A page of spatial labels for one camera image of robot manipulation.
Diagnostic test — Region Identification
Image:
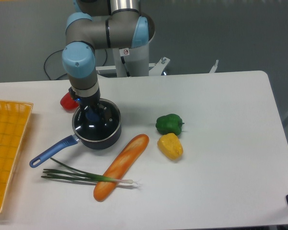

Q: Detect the red bell pepper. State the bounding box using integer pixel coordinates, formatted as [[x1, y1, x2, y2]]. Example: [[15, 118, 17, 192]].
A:
[[60, 93, 78, 111]]

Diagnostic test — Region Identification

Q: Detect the green bell pepper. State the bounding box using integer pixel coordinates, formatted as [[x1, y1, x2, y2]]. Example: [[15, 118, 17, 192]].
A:
[[155, 114, 184, 136]]

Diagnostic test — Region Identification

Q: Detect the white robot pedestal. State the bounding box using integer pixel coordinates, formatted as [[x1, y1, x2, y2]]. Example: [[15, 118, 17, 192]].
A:
[[111, 12, 156, 78]]

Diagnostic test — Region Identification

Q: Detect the yellow woven basket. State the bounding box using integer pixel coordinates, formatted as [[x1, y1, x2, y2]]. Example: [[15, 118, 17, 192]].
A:
[[0, 100, 33, 213]]

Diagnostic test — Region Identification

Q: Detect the dark saucepan blue handle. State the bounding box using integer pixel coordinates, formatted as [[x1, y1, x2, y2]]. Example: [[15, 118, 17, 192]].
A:
[[29, 98, 122, 168]]

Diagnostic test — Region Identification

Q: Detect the white pedestal base frame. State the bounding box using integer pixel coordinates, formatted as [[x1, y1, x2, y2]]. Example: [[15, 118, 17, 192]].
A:
[[96, 57, 219, 78]]

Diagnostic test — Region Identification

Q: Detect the orange baguette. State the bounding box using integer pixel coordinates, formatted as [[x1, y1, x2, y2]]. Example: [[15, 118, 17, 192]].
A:
[[93, 134, 149, 202]]

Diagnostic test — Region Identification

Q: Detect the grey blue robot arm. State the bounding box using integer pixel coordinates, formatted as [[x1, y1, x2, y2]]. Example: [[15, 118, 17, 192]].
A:
[[62, 0, 154, 121]]

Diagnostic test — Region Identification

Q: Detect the yellow bell pepper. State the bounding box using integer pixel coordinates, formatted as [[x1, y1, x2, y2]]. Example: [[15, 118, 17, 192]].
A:
[[157, 133, 183, 161]]

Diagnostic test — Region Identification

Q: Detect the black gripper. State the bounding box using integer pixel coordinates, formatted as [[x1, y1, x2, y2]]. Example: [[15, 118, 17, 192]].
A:
[[69, 86, 113, 122]]

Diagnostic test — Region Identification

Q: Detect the glass lid blue knob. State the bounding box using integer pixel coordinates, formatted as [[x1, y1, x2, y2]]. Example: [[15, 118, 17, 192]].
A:
[[72, 99, 121, 143]]

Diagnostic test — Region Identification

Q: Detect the green spring onion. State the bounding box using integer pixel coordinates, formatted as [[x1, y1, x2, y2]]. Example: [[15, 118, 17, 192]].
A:
[[41, 158, 141, 186]]

